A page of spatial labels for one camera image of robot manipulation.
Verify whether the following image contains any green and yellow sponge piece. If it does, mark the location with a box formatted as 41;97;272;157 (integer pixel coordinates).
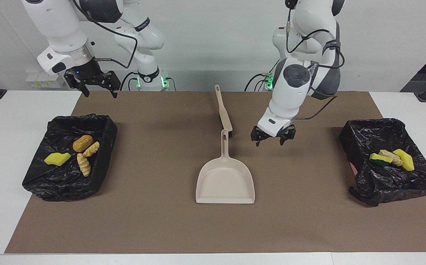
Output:
369;153;393;167

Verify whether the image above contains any beige hand brush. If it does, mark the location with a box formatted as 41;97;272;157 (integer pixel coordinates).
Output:
214;85;233;137

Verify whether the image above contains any yellow sponge block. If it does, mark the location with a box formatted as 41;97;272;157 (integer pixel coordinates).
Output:
392;149;415;172

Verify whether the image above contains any brown table mat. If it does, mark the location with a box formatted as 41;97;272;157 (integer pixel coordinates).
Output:
5;91;426;254

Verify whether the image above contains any yellow sponge wedge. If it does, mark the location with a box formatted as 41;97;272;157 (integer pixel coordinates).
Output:
44;152;71;166

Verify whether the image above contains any brown bread roll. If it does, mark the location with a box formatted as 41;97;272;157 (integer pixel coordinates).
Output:
73;135;94;153

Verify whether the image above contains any small striped bread bun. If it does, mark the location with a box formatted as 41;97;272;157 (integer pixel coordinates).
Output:
83;142;100;158

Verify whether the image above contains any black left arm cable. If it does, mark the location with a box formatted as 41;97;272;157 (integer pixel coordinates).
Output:
286;7;346;120

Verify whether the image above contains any long twisted croissant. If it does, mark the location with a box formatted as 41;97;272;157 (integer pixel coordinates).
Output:
77;153;92;177

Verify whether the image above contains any black left base cable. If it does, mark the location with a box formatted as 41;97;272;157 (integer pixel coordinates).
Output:
244;61;279;92

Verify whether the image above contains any black bag lined pink bin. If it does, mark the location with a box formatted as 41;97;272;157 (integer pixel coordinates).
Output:
339;118;426;207

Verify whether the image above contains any black right base cable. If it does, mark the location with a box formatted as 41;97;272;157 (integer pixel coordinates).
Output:
120;72;140;91

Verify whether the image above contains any beige plastic dustpan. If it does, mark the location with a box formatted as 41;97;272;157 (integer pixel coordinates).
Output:
196;130;256;205

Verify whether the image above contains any white wall socket box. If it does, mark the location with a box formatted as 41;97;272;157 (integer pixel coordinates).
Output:
26;71;66;89

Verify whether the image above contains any black base cable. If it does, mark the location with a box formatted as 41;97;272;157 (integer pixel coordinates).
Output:
120;72;140;91
244;61;279;92

